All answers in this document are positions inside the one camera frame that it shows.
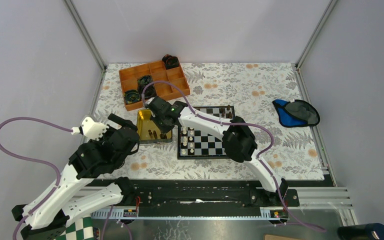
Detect black roll at tray corner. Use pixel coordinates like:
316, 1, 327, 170
161, 54, 180, 70

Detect green white checkered mat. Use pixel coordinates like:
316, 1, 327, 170
55, 216, 96, 240

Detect gold metal tin tray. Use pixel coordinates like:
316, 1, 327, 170
136, 109, 173, 145

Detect brown chess piece in tin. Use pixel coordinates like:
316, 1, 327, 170
148, 129, 158, 139
159, 133, 168, 139

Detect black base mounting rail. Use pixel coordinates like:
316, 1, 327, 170
94, 178, 301, 220

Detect row of white chess pieces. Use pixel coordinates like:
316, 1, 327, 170
180, 127, 195, 156

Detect orange compartment organizer tray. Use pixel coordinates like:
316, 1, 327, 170
118, 60, 191, 111

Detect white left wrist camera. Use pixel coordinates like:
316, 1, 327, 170
71, 116, 110, 141

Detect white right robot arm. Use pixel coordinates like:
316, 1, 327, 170
144, 96, 288, 206

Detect floral patterned table mat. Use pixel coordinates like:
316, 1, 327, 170
93, 63, 324, 181

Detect black white chess board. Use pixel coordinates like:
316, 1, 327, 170
177, 105, 235, 160

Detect black roll in tray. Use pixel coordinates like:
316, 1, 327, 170
137, 75, 157, 100

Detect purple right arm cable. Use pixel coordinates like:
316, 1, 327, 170
141, 80, 327, 233

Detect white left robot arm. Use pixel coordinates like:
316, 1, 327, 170
12, 113, 140, 240

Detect black roll front tray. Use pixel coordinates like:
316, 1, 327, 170
123, 89, 142, 105

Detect dark cylinder bottom right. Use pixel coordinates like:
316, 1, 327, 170
337, 223, 384, 240

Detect blue black cloth pouch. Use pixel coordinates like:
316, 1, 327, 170
272, 99, 321, 128

